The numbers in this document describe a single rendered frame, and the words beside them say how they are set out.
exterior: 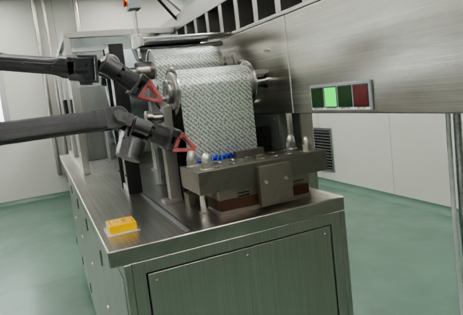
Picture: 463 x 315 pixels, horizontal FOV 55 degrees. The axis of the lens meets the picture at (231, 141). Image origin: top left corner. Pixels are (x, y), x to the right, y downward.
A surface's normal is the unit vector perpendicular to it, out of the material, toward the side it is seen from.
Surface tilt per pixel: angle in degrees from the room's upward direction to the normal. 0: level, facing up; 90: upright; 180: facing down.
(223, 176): 90
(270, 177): 90
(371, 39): 90
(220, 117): 90
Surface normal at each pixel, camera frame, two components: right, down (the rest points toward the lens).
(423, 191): -0.91, 0.14
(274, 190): 0.40, 0.06
